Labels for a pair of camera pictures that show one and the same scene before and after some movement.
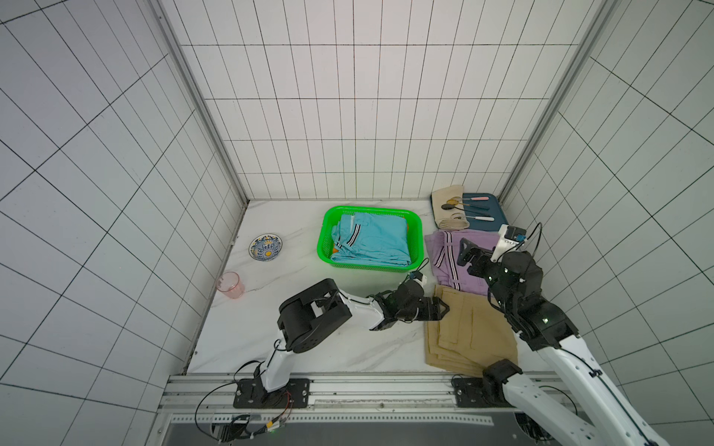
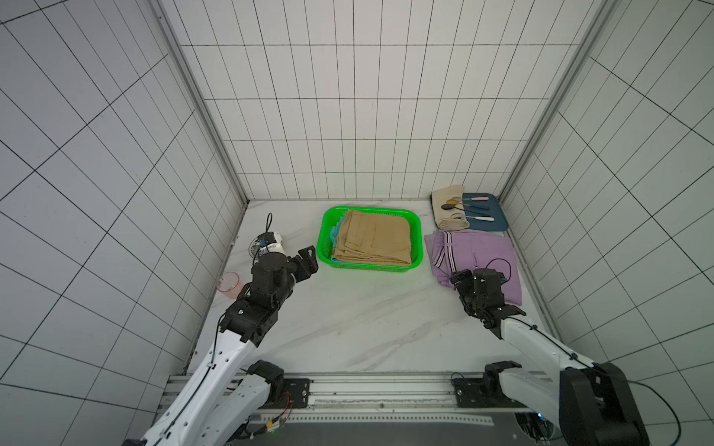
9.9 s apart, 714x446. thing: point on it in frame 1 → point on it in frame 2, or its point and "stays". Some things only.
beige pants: [473, 334] → [372, 239]
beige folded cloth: [453, 218] stays
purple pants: [443, 248] stays
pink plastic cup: [231, 284] stays
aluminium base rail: [340, 400] stays
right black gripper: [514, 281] → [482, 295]
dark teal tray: [495, 211] stays
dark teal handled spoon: [450, 206] stays
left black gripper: [435, 315] → [310, 263]
